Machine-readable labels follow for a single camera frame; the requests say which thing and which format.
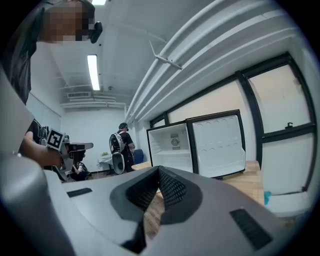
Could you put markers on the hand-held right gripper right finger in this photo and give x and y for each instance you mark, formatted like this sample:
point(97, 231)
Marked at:
point(175, 192)

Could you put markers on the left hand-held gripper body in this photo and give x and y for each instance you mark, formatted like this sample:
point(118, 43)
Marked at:
point(56, 140)

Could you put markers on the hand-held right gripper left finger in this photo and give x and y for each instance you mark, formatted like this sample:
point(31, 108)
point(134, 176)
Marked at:
point(140, 195)

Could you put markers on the black mini fridge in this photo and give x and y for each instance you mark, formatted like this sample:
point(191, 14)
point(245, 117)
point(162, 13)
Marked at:
point(220, 150)

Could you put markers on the person's left forearm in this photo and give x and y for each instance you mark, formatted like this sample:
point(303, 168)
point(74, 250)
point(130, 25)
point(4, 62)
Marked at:
point(37, 152)

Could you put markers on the blue chair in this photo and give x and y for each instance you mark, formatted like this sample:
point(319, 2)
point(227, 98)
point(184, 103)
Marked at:
point(138, 156)

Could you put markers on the white shell seat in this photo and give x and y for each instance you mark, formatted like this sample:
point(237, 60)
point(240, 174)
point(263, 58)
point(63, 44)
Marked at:
point(117, 162)

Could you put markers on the white cloth covered table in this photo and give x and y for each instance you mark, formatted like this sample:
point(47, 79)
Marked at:
point(105, 160)

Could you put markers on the white ceiling air vent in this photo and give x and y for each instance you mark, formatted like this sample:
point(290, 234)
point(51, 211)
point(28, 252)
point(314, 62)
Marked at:
point(78, 95)

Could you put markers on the white backpack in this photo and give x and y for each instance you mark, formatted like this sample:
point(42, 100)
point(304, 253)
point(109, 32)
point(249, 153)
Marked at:
point(116, 143)

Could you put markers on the black framed window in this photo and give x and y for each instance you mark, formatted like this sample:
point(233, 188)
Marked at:
point(280, 100)
point(158, 121)

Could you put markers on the ceiling smoke detector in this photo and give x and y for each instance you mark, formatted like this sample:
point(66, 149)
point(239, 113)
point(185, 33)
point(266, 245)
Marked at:
point(110, 88)

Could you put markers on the ceiling light panel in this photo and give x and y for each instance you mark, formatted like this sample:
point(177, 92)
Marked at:
point(99, 2)
point(93, 72)

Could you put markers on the person's black clothing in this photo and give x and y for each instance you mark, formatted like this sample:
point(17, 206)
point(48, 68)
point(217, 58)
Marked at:
point(17, 62)

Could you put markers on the small teal object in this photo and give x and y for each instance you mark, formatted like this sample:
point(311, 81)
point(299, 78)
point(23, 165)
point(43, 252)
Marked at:
point(267, 198)

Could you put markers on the person's head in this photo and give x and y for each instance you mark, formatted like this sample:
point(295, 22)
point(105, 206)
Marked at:
point(65, 22)

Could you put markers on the black head camera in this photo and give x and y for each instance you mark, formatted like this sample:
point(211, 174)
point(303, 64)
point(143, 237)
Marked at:
point(97, 31)

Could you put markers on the white ceiling duct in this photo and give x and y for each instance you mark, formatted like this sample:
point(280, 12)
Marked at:
point(200, 62)

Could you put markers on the white pipe bracket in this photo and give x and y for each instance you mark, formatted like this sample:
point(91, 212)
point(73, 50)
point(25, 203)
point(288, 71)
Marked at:
point(166, 59)

